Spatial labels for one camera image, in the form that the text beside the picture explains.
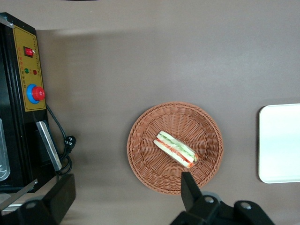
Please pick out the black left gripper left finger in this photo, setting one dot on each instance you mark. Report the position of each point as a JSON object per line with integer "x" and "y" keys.
{"x": 62, "y": 192}

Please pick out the sandwich with lettuce tomato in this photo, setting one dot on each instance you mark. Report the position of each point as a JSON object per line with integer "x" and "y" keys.
{"x": 175, "y": 150}

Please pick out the clear container in sealing machine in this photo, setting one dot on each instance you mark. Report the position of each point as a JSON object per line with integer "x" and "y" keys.
{"x": 3, "y": 164}

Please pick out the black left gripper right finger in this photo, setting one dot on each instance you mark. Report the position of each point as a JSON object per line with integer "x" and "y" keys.
{"x": 191, "y": 192}

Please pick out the cream plastic tray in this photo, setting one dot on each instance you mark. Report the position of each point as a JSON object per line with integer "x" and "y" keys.
{"x": 281, "y": 143}

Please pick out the round brown wicker basket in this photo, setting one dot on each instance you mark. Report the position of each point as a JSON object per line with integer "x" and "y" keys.
{"x": 164, "y": 117}

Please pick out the black sealing machine yellow panel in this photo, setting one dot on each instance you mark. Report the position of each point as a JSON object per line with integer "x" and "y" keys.
{"x": 14, "y": 93}

